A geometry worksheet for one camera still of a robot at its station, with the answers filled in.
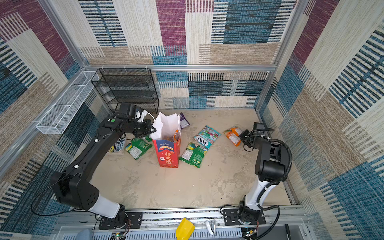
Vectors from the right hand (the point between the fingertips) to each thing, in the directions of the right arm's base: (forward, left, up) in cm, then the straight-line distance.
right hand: (240, 136), depth 100 cm
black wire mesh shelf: (+35, +77, +18) cm, 87 cm away
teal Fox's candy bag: (+1, +22, -1) cm, 22 cm away
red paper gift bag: (0, +48, +4) cm, 48 cm away
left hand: (-7, +49, +21) cm, 54 cm away
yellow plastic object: (-49, +36, -2) cm, 61 cm away
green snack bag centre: (-11, +31, -1) cm, 33 cm away
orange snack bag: (-3, +41, +7) cm, 42 cm away
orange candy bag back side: (+2, +4, -1) cm, 4 cm away
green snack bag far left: (-6, +66, 0) cm, 67 cm away
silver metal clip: (-48, +24, -2) cm, 54 cm away
